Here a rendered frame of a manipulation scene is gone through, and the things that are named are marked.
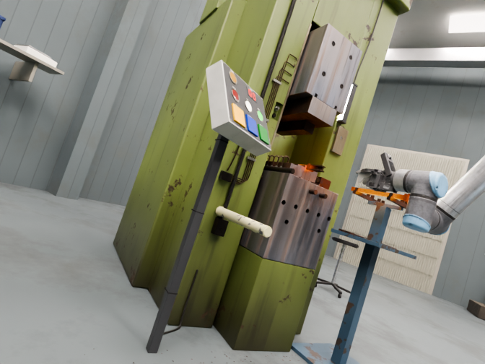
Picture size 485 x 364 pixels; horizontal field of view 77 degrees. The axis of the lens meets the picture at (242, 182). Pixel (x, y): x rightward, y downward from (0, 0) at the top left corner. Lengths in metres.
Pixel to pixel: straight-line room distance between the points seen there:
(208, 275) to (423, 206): 1.05
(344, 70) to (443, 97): 8.56
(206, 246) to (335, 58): 1.25
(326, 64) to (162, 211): 1.29
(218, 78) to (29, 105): 3.75
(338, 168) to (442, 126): 8.08
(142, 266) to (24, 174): 3.11
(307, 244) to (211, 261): 0.52
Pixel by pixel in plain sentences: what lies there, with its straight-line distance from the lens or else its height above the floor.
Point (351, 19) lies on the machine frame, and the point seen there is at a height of 2.00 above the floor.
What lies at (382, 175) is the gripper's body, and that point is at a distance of 1.39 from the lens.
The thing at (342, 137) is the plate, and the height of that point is 1.30.
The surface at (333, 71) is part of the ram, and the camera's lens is 1.88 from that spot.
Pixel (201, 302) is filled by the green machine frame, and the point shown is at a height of 0.14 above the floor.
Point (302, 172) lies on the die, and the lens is 1.69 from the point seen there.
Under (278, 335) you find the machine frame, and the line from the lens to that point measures 1.83.
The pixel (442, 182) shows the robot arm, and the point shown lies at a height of 0.99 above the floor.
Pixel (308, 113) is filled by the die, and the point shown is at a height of 1.27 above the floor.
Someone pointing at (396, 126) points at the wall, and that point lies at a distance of 10.14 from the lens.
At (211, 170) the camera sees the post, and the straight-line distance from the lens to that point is 1.29.
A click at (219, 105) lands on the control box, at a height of 1.02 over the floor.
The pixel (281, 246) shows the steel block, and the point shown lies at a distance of 1.62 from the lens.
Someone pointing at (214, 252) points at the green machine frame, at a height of 0.40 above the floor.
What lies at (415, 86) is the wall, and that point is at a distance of 10.63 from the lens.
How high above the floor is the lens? 0.70
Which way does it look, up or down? 4 degrees up
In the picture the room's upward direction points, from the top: 18 degrees clockwise
